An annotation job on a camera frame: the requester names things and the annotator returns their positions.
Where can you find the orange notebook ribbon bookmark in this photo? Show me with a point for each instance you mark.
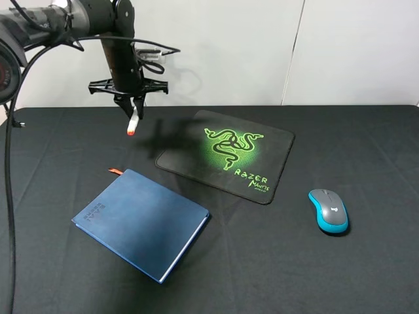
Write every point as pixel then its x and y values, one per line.
pixel 116 171

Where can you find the blue hardcover notebook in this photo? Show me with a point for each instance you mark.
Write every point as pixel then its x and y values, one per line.
pixel 143 222

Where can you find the white marker pen orange caps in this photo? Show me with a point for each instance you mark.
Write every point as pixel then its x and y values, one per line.
pixel 132 126

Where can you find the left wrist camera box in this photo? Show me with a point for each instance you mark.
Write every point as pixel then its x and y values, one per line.
pixel 151 56

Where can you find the black green Razer mouse pad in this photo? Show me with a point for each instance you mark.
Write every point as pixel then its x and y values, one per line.
pixel 237 156

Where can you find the black tablecloth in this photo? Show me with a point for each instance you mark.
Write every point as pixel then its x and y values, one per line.
pixel 249 258

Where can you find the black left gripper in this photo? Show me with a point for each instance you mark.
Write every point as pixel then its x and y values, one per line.
pixel 127 78

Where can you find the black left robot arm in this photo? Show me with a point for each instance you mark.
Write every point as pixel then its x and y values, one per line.
pixel 67 23

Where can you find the grey blue wireless mouse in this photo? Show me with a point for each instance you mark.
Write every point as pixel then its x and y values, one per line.
pixel 331 214

